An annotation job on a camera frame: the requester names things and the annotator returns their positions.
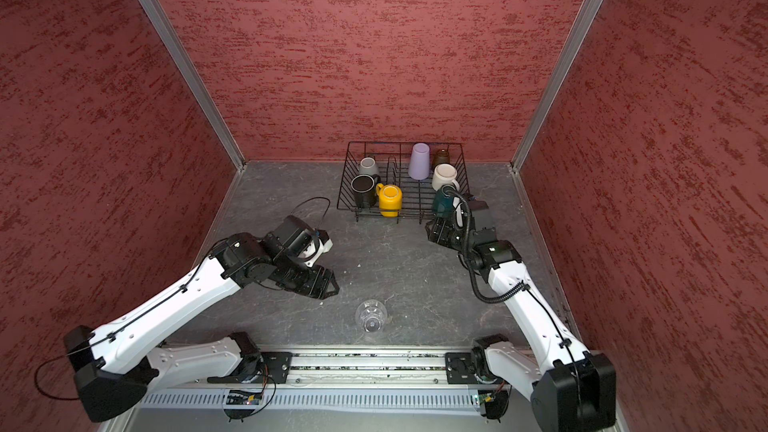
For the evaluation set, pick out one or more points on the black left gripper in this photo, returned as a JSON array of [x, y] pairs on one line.
[[318, 291]]

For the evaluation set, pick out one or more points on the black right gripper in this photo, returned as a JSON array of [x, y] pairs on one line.
[[439, 231]]

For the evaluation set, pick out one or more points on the dark green white-inside mug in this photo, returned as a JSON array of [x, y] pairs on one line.
[[445, 201]]

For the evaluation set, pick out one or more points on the clear glass cup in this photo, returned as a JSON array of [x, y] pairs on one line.
[[371, 316]]

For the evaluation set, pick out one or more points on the white mug red inside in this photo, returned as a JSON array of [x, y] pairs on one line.
[[445, 174]]

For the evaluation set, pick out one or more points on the yellow mug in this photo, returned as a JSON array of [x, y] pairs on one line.
[[390, 199]]

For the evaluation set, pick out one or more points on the lilac plastic cup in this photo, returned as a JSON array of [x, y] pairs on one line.
[[419, 164]]

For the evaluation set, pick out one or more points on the brown gold textured cup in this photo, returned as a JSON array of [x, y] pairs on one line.
[[441, 156]]

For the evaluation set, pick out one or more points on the black mug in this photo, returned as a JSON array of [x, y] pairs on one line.
[[364, 190]]

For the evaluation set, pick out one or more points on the small cream mug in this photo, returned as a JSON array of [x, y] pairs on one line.
[[368, 166]]

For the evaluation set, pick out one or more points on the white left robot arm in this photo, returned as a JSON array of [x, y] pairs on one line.
[[117, 364]]

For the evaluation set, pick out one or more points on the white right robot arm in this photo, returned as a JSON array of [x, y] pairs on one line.
[[569, 387]]

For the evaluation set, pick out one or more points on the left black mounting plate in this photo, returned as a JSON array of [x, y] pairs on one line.
[[270, 367]]

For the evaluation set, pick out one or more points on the black mounting plate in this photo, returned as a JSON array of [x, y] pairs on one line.
[[462, 369], [270, 367]]

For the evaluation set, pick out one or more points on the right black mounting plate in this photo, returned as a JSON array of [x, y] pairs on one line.
[[462, 369]]

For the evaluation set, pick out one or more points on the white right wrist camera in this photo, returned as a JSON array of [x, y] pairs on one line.
[[473, 212]]

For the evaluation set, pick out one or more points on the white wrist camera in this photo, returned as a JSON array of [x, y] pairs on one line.
[[307, 244], [473, 212]]

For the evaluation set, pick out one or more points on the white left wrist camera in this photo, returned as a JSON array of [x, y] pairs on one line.
[[307, 244]]

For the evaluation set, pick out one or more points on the black wire dish rack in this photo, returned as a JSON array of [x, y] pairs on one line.
[[392, 159]]

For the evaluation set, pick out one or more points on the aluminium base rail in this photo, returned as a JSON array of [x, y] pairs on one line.
[[343, 379]]

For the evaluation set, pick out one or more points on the left aluminium corner post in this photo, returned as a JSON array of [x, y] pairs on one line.
[[173, 44]]

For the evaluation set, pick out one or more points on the aluminium corner post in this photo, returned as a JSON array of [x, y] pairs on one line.
[[578, 32], [173, 44]]

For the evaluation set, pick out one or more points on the right aluminium corner post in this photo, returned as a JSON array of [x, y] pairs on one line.
[[578, 32]]

